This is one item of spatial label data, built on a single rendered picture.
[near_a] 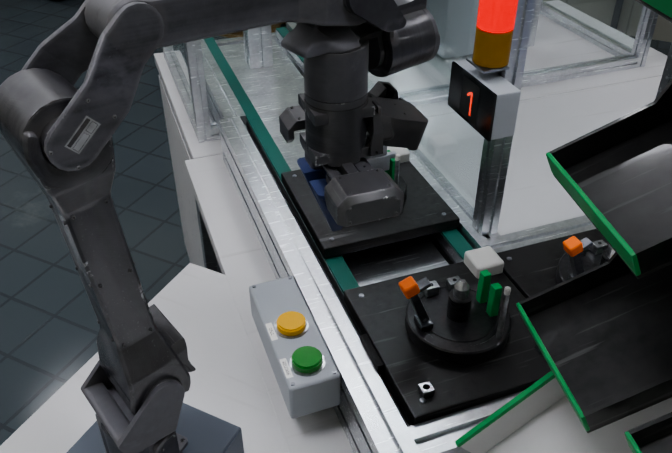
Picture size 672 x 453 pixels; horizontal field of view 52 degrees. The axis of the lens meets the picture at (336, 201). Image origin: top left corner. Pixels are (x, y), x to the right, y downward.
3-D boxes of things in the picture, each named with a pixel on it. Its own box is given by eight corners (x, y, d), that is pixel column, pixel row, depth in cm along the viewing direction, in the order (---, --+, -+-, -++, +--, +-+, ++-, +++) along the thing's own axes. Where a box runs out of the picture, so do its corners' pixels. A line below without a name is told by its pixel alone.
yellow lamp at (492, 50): (483, 70, 94) (488, 36, 91) (465, 57, 98) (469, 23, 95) (515, 65, 95) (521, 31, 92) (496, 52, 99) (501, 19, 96)
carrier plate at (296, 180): (324, 259, 110) (324, 248, 108) (281, 181, 128) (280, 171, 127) (459, 227, 116) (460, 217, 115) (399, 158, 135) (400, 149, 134)
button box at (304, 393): (291, 420, 90) (289, 388, 87) (251, 314, 106) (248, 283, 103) (341, 405, 92) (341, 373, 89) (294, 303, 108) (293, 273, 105)
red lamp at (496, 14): (488, 35, 91) (493, -2, 88) (469, 22, 95) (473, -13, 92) (521, 30, 92) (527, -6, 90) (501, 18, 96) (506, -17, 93)
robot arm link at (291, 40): (312, 37, 54) (398, 12, 59) (271, 17, 58) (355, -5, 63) (314, 116, 58) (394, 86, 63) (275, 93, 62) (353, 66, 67)
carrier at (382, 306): (413, 429, 83) (421, 356, 76) (343, 300, 102) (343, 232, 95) (582, 375, 90) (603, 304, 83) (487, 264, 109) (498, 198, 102)
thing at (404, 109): (370, 111, 61) (436, 95, 63) (339, 78, 67) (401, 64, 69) (370, 167, 65) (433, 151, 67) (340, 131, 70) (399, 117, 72)
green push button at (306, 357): (297, 382, 89) (296, 371, 88) (288, 359, 92) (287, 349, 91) (326, 373, 90) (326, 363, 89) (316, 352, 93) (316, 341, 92)
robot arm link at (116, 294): (11, 122, 41) (110, 84, 44) (-26, 81, 46) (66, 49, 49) (142, 434, 61) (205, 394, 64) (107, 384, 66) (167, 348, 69)
